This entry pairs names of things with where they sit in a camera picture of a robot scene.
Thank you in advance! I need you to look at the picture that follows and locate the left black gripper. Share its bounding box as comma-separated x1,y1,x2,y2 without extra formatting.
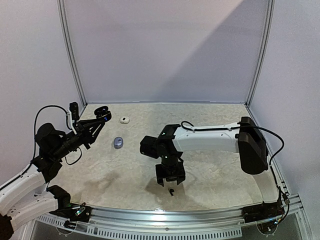
51,118,105,160

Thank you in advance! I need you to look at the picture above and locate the black charging case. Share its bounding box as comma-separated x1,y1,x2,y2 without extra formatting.
94,105,112,122

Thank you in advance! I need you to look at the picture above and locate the black earbud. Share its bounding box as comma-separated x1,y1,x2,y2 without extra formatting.
169,188,175,197

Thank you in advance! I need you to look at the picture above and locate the blue-grey charging case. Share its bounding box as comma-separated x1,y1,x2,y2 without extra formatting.
113,136,124,149

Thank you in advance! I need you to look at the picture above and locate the white earbud charging case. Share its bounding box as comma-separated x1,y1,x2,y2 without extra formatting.
119,117,130,124

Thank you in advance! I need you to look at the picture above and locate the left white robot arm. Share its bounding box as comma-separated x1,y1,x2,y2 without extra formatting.
0,116,110,240

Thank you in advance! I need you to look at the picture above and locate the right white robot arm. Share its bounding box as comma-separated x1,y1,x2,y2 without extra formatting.
139,116,280,218

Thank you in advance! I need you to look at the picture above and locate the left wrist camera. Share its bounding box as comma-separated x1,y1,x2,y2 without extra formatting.
67,101,80,135

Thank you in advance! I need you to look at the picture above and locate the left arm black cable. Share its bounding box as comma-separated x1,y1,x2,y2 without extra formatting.
0,104,83,191

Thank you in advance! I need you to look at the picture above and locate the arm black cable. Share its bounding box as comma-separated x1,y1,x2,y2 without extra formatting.
181,121,291,201
0,104,83,191

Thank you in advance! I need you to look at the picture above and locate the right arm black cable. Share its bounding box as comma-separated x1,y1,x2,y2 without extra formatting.
181,121,291,201

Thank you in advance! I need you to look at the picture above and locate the left aluminium frame post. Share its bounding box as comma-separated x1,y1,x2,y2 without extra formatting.
57,0,87,107

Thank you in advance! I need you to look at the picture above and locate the aluminium frame post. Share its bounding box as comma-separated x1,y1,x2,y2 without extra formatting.
57,0,87,107
245,0,275,108

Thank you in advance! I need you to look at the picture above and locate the aluminium front rail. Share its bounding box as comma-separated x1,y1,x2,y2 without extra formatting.
22,194,312,240

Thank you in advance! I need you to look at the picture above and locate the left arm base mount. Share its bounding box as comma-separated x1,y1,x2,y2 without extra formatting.
46,185,93,223

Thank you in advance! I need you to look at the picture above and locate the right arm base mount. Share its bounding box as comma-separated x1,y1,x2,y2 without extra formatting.
241,199,290,224

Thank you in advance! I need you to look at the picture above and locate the right aluminium frame post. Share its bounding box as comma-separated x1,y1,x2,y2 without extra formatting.
245,0,275,108

